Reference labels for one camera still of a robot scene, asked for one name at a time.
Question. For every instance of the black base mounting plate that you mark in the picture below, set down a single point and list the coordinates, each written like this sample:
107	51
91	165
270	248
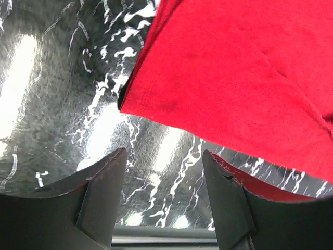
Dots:
139	237

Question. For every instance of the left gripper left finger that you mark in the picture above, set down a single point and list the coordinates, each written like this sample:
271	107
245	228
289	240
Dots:
77	212

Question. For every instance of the red t shirt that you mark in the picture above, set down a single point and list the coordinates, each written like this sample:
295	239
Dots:
253	76

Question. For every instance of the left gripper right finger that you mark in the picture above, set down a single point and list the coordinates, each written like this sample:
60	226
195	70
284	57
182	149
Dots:
251	214

